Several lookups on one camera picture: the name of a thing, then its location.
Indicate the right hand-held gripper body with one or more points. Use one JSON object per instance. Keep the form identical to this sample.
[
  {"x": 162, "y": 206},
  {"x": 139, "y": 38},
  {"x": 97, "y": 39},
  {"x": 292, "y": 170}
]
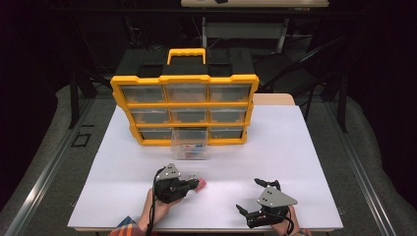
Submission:
[{"x": 275, "y": 198}]

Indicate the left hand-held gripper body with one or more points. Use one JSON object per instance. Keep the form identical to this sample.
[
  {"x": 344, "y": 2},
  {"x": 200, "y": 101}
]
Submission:
[{"x": 168, "y": 188}]

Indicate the clear plastic organizer drawer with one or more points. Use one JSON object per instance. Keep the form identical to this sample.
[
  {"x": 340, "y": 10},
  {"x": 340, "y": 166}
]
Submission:
[{"x": 189, "y": 139}]

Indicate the person's left hand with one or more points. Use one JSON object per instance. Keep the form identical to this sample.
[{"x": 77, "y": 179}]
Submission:
[{"x": 160, "y": 209}]

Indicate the person's right hand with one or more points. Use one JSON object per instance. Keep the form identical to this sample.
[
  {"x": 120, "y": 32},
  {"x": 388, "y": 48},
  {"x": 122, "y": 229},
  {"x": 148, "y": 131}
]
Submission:
[{"x": 278, "y": 230}]

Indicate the set of clear plastic drawers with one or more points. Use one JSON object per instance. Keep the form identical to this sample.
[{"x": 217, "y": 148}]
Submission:
[{"x": 147, "y": 114}]

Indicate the wooden table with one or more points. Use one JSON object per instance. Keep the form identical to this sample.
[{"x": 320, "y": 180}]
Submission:
[{"x": 273, "y": 99}]

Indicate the yellow black organizer cabinet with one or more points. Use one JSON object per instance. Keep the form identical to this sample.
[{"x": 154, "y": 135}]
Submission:
[{"x": 183, "y": 78}]

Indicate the black folding chair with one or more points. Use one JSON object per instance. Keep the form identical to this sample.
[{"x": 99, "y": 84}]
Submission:
[{"x": 285, "y": 73}]

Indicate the black metal stand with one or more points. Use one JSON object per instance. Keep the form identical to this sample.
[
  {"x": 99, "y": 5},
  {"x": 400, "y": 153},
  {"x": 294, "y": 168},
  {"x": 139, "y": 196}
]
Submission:
[{"x": 74, "y": 98}]

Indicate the light table with metal legs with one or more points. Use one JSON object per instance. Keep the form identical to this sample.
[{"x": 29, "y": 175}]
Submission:
[{"x": 255, "y": 3}]

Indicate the small dark object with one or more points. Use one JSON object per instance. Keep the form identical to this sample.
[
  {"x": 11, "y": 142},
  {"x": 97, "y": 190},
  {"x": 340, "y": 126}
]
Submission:
[{"x": 221, "y": 1}]

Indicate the grey metal floor rail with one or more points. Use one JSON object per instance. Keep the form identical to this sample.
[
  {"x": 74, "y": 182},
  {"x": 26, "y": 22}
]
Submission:
[
  {"x": 360, "y": 170},
  {"x": 49, "y": 170}
]

